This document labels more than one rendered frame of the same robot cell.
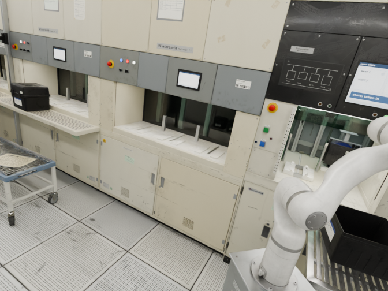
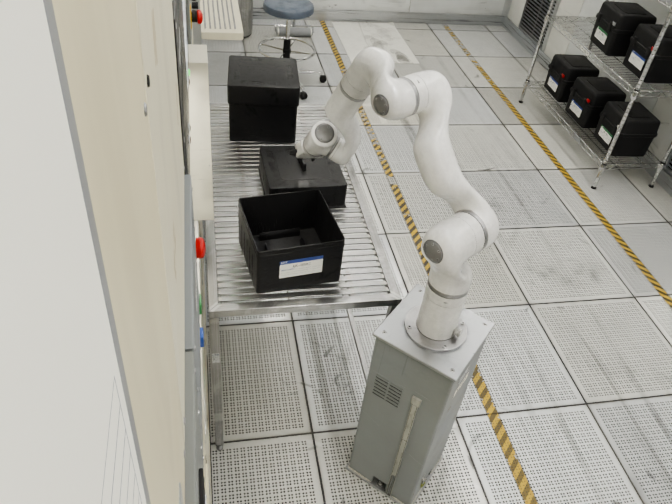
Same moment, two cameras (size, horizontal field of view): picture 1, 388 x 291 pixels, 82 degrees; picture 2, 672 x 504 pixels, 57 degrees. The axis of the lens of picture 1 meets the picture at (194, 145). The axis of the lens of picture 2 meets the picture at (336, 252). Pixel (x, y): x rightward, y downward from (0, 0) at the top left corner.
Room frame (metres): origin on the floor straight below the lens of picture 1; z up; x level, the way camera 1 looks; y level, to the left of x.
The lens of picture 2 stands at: (1.80, 0.37, 2.12)
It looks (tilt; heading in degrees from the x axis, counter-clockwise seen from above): 40 degrees down; 230
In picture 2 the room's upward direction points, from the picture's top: 7 degrees clockwise
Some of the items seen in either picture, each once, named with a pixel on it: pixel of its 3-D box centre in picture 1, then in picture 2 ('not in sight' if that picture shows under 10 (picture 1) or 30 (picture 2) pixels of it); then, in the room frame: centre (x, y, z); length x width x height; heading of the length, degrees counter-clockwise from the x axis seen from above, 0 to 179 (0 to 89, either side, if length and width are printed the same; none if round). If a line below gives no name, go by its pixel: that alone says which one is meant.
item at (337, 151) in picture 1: (341, 150); not in sight; (1.79, -1.22, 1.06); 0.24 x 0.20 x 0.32; 66
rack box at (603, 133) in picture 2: not in sight; (625, 128); (-1.93, -1.36, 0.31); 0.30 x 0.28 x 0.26; 63
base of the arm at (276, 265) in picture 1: (279, 258); (441, 306); (0.71, -0.42, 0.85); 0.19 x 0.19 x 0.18
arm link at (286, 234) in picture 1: (291, 209); (450, 256); (0.75, -0.41, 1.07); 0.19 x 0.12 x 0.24; 6
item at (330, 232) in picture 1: (359, 238); (289, 239); (0.94, -0.90, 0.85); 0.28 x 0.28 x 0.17; 74
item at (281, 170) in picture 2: not in sight; (301, 173); (0.68, -1.23, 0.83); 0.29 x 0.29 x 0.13; 68
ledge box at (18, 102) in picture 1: (30, 96); not in sight; (2.36, 1.85, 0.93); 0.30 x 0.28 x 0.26; 63
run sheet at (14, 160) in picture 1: (12, 159); not in sight; (1.77, 1.61, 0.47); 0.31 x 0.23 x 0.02; 87
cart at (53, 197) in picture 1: (8, 174); not in sight; (1.87, 1.76, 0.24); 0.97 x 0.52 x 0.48; 68
